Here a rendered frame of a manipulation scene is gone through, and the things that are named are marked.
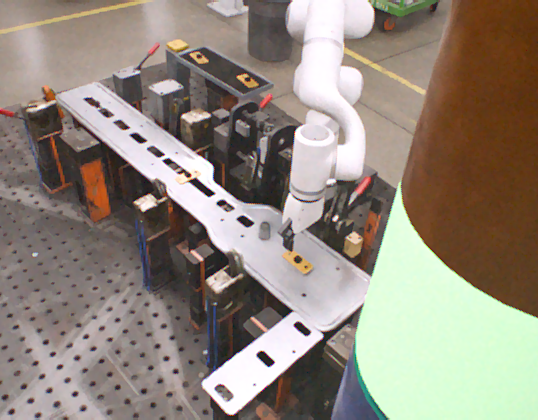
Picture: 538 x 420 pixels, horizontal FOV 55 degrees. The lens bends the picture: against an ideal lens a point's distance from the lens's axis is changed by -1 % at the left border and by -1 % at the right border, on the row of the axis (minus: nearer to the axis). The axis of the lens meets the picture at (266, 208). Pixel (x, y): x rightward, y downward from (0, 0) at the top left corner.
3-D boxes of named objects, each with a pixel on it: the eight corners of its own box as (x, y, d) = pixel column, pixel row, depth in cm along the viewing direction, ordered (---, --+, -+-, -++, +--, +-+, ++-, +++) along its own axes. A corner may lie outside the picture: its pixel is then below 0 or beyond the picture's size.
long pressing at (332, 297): (44, 100, 192) (43, 96, 191) (98, 81, 204) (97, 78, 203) (324, 339, 121) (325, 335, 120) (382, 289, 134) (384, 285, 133)
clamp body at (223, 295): (197, 358, 149) (192, 278, 125) (228, 335, 155) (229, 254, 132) (217, 379, 144) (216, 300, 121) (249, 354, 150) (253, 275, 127)
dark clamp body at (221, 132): (205, 215, 193) (203, 127, 168) (232, 200, 200) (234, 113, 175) (224, 231, 188) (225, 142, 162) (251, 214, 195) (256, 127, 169)
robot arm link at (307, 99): (369, 61, 124) (359, 186, 119) (302, 54, 124) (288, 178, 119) (376, 43, 115) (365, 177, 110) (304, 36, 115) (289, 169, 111)
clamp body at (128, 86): (118, 149, 220) (106, 71, 196) (141, 140, 226) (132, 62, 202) (131, 160, 215) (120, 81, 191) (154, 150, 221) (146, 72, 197)
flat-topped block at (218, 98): (206, 172, 212) (204, 70, 182) (222, 164, 216) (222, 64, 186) (223, 184, 207) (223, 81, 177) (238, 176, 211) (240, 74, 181)
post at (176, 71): (170, 145, 224) (163, 48, 195) (184, 138, 229) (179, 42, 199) (181, 153, 221) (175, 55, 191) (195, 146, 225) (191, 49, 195)
